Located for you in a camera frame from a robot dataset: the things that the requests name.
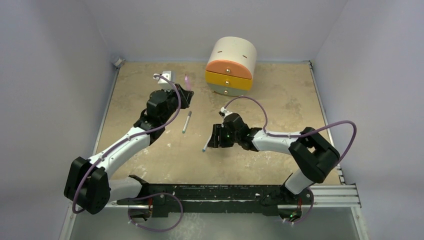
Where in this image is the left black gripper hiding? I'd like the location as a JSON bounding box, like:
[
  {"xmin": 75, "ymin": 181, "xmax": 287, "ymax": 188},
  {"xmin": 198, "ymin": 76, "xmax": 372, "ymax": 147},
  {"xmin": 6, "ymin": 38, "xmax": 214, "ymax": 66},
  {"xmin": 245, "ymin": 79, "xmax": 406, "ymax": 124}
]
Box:
[{"xmin": 161, "ymin": 84, "xmax": 193, "ymax": 124}]

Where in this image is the white pen green tip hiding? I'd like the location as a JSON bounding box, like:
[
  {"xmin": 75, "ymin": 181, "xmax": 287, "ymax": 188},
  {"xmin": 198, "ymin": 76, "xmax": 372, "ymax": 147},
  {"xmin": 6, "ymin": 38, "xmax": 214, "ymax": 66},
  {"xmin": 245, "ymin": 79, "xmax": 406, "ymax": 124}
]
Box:
[{"xmin": 181, "ymin": 110, "xmax": 192, "ymax": 134}]

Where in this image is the pink marker pen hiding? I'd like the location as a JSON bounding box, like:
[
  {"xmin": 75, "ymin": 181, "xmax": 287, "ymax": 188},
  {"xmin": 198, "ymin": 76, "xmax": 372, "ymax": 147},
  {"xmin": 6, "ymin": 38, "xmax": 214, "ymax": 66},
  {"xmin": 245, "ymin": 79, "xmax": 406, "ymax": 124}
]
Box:
[{"xmin": 184, "ymin": 74, "xmax": 192, "ymax": 91}]

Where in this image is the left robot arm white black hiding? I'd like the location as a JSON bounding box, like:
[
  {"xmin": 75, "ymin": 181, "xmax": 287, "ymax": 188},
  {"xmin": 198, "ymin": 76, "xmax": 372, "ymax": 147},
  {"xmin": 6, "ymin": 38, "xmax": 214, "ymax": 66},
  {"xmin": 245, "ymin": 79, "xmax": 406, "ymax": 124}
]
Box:
[{"xmin": 64, "ymin": 83, "xmax": 195, "ymax": 215}]

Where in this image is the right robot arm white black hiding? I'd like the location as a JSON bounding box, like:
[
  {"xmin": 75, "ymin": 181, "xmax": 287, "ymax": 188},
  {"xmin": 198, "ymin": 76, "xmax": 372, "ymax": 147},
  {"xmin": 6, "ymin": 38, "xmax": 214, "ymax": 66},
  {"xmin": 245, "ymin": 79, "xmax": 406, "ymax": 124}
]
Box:
[{"xmin": 205, "ymin": 113, "xmax": 341, "ymax": 204}]

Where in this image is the white pen blue tip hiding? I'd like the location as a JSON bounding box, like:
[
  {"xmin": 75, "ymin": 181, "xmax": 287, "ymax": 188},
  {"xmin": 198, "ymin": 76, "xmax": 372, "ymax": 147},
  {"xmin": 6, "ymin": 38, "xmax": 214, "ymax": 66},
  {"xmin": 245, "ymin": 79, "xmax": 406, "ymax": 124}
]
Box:
[{"xmin": 202, "ymin": 139, "xmax": 210, "ymax": 152}]

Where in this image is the small three-drawer cabinet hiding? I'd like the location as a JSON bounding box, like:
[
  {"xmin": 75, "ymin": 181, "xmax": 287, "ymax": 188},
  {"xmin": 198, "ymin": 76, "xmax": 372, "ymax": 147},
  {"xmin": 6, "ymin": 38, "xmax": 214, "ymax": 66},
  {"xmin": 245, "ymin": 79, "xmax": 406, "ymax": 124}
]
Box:
[{"xmin": 204, "ymin": 36, "xmax": 257, "ymax": 97}]

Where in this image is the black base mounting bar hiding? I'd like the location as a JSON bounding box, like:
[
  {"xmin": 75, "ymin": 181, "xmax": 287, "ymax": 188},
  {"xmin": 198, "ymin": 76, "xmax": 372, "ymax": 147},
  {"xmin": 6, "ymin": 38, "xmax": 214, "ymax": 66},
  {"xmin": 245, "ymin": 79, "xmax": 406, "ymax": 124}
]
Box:
[{"xmin": 117, "ymin": 183, "xmax": 314, "ymax": 218}]

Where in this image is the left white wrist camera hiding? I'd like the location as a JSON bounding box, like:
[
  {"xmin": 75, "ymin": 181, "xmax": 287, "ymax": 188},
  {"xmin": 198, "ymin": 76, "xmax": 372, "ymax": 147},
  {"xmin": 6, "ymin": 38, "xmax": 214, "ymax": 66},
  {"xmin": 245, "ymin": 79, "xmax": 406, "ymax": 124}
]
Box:
[{"xmin": 153, "ymin": 70, "xmax": 175, "ymax": 91}]

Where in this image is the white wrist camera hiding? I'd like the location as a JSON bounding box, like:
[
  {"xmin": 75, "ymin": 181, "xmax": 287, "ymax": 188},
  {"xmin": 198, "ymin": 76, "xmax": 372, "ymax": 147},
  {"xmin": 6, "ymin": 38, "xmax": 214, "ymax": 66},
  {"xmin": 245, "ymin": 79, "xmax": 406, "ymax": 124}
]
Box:
[
  {"xmin": 153, "ymin": 70, "xmax": 175, "ymax": 91},
  {"xmin": 218, "ymin": 107, "xmax": 233, "ymax": 119}
]

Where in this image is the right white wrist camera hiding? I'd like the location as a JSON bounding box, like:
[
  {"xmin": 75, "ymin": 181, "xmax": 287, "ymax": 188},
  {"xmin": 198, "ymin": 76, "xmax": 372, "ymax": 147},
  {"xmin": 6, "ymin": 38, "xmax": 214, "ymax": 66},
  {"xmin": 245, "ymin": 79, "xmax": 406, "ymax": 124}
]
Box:
[{"xmin": 218, "ymin": 107, "xmax": 233, "ymax": 119}]

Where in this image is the grey corner bracket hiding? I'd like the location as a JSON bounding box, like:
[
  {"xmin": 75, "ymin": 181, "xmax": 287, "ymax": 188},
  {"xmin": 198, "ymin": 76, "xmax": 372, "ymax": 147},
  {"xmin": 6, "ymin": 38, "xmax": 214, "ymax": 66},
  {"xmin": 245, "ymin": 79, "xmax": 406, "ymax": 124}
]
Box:
[{"xmin": 111, "ymin": 56, "xmax": 125, "ymax": 69}]

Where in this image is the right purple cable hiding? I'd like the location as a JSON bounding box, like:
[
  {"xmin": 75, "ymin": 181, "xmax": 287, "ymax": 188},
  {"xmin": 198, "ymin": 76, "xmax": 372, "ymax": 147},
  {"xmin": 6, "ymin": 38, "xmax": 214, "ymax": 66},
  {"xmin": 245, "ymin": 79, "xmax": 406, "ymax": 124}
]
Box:
[{"xmin": 220, "ymin": 95, "xmax": 358, "ymax": 226}]

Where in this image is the aluminium frame rail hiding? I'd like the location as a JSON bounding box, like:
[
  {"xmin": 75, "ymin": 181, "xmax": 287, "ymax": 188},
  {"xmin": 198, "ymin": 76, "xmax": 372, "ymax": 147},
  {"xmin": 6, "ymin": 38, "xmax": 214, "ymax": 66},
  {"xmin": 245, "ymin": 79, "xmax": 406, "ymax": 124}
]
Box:
[{"xmin": 60, "ymin": 62, "xmax": 367, "ymax": 240}]

